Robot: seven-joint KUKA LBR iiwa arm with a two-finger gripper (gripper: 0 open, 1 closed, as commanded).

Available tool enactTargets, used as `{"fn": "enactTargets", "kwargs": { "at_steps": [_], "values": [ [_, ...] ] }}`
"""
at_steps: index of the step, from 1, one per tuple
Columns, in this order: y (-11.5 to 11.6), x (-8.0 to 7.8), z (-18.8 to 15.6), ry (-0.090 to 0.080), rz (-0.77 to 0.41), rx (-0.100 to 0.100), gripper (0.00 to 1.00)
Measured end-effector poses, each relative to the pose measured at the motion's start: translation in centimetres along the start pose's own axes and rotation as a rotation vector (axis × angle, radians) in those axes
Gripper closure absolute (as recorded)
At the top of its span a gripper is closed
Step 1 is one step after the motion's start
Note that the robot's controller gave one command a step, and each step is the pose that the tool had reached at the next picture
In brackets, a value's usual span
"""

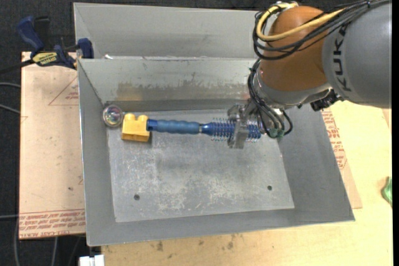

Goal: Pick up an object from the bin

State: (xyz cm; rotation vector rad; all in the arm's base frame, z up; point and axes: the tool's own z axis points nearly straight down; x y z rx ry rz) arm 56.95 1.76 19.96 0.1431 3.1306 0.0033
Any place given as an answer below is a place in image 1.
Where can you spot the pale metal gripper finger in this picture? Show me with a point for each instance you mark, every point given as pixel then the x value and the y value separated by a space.
pixel 238 137
pixel 237 111

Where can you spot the yellow toy brick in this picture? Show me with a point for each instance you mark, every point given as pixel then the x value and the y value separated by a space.
pixel 134 129

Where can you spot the grey metal bin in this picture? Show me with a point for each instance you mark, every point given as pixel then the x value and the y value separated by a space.
pixel 199 171

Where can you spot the clear glass ball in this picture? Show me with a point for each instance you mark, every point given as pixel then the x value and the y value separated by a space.
pixel 112 116

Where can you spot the brown cardboard board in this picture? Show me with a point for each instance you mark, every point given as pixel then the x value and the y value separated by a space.
pixel 50 146

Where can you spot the blue bristle brush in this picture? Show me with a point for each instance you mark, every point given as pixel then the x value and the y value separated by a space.
pixel 177 127

